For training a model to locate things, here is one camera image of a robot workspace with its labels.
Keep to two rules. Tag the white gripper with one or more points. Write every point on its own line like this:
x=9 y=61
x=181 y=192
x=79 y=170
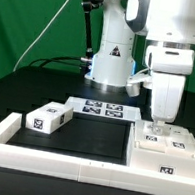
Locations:
x=169 y=67

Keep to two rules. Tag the white cabinet door panel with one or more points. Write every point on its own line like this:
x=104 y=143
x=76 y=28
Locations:
x=178 y=141

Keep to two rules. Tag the white cabinet body box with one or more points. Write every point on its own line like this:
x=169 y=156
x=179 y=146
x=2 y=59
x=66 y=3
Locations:
x=157 y=161

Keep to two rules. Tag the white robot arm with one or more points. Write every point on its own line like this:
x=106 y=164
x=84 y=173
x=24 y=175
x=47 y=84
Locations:
x=147 y=43

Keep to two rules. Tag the white cabinet top block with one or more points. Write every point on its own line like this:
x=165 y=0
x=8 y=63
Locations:
x=49 y=118

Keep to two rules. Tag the white base tag plate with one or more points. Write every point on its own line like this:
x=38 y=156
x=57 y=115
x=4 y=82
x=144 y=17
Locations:
x=99 y=108

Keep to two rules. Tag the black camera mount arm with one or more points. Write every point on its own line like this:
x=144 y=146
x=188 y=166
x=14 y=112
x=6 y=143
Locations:
x=88 y=6

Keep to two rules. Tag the white U-shaped fence frame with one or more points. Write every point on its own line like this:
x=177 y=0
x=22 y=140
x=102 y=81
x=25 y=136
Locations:
x=87 y=171

